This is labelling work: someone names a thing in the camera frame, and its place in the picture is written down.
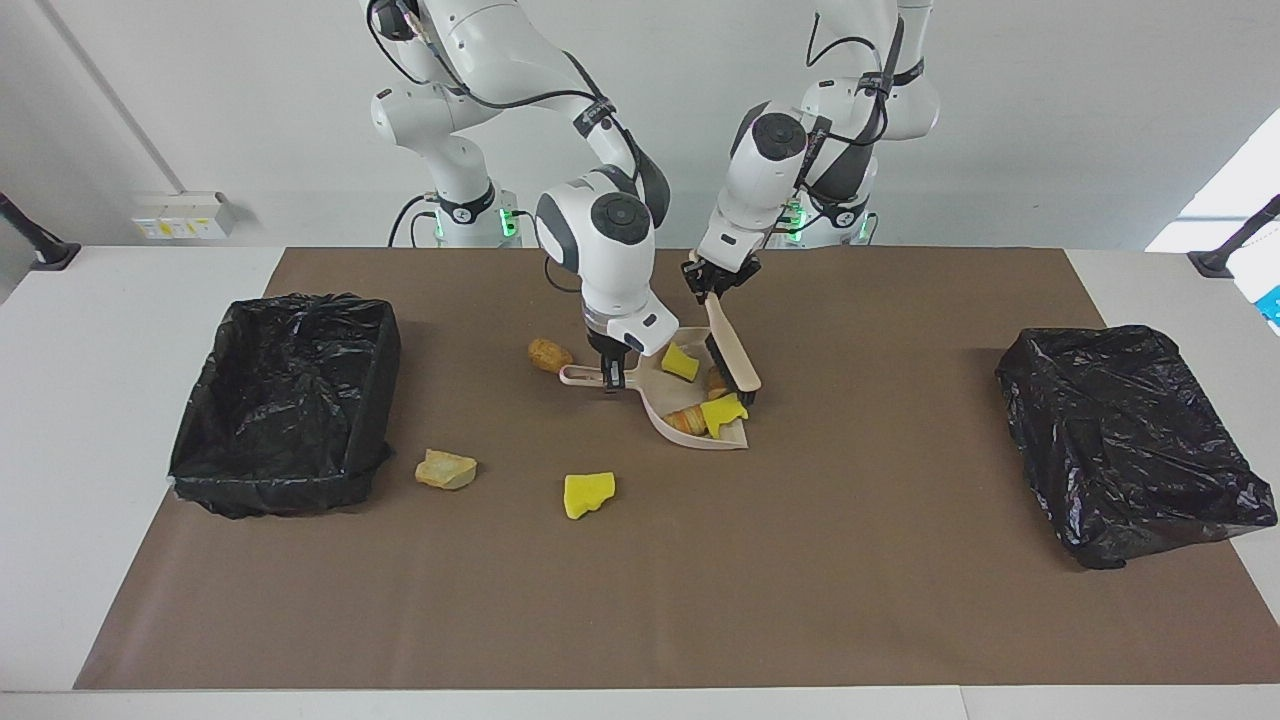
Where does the pale pink plastic dustpan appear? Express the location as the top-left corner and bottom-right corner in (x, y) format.
(558, 327), (751, 451)

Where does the bin covered by black bag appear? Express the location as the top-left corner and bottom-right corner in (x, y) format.
(995, 324), (1279, 571)

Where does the white box with blue label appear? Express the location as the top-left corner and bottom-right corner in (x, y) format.
(1228, 245), (1280, 336)

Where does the brown table mat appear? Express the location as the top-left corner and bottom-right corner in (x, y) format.
(75, 247), (1280, 691)

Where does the yellow sponge piece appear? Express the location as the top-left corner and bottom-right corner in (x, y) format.
(700, 392), (749, 439)
(563, 471), (617, 521)

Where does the right arm black gripper cable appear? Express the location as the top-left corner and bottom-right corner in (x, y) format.
(365, 0), (646, 201)

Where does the beige brush with black bristles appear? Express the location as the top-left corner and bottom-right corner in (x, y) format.
(703, 290), (763, 403)

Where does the pale tan pastry piece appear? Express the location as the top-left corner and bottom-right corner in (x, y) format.
(415, 448), (479, 491)

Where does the black clamp stand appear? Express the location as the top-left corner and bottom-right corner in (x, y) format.
(0, 192), (81, 271)
(1188, 195), (1280, 279)

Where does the white wall socket box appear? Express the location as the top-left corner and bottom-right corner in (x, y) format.
(132, 192), (237, 241)

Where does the bin lined with black bag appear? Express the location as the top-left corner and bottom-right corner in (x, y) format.
(168, 292), (403, 519)

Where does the white wall cable conduit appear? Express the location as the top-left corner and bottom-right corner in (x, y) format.
(38, 0), (187, 197)

